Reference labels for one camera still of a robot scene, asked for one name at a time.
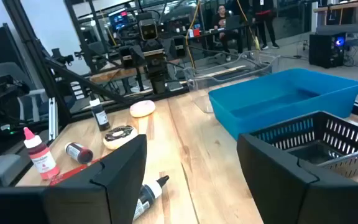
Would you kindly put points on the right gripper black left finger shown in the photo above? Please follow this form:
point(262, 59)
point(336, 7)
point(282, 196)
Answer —
point(117, 174)

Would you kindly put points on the black food colouring bottle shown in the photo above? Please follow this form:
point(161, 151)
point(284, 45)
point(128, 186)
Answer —
point(149, 194)
point(100, 116)

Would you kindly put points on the red food colouring bottle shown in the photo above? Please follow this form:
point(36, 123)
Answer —
point(79, 153)

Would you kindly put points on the silver aluminium bar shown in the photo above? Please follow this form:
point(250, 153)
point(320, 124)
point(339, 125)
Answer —
point(52, 118)

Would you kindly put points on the blue plastic bin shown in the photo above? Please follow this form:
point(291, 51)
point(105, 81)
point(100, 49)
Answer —
point(275, 109)

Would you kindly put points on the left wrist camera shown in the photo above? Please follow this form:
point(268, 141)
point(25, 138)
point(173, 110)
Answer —
point(148, 29)

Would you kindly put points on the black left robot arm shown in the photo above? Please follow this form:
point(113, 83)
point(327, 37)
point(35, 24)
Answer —
point(157, 77)

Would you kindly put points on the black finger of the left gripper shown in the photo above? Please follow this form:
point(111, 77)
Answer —
point(130, 56)
point(178, 46)

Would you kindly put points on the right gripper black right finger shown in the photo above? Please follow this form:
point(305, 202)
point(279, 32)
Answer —
point(275, 180)

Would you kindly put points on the chocolate frosted donut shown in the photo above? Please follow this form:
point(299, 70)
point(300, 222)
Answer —
point(120, 135)

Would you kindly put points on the pink food colouring bottle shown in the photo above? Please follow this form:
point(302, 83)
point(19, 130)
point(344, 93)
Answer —
point(42, 161)

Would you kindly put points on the person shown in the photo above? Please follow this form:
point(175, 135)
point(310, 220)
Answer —
point(221, 21)
point(264, 18)

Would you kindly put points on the wooden workbench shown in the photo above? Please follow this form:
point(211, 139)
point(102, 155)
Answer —
point(343, 5)

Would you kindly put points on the black perforated plastic basket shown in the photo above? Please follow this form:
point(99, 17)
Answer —
point(337, 127)

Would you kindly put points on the red butter popcorn bag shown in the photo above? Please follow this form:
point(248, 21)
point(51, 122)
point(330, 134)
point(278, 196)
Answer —
point(70, 174)

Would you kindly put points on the grey laptop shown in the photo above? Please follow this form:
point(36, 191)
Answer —
point(233, 21)

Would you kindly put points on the clear plastic bin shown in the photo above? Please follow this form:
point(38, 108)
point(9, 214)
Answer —
point(216, 81)

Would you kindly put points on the black computer tower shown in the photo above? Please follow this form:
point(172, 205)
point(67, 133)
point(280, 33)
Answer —
point(325, 53)

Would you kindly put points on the grey desk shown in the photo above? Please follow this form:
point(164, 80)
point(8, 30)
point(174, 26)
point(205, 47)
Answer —
point(346, 29)

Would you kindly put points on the lit computer screen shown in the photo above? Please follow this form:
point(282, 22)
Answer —
point(119, 20)

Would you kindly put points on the pink frosted donut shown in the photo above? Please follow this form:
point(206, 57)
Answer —
point(141, 109)

